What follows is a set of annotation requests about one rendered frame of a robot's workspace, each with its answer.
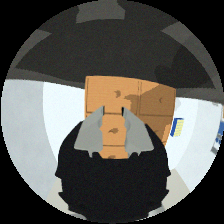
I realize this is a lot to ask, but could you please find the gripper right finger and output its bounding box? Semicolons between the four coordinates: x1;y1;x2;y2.
121;107;171;177

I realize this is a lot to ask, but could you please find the tan wooden chest of drawers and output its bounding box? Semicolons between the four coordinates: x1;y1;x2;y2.
84;76;176;148

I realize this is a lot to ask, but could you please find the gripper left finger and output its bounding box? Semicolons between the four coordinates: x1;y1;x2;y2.
55;105;104;179

